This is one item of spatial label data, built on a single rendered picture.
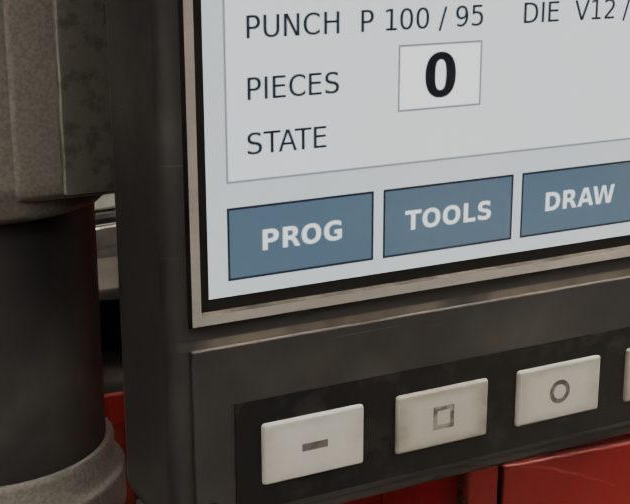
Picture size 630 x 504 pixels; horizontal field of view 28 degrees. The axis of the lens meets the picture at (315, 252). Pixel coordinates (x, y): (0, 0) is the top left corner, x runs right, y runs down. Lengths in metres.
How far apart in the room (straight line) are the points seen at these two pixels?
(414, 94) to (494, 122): 0.03
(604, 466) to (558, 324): 0.52
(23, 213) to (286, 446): 0.14
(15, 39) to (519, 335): 0.21
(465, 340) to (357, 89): 0.10
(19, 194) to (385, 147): 0.14
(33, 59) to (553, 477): 0.59
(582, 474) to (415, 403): 0.54
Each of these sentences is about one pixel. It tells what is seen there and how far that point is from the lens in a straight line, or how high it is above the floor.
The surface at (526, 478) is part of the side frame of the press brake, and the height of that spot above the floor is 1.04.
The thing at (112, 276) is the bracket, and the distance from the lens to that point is 0.81.
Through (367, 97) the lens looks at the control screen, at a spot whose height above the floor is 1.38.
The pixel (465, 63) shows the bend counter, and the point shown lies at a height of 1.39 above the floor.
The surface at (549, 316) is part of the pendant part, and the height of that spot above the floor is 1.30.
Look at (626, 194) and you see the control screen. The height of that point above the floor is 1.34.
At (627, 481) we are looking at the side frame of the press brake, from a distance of 0.99.
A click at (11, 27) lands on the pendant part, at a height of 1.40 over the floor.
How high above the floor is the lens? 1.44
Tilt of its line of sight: 16 degrees down
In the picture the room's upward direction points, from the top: straight up
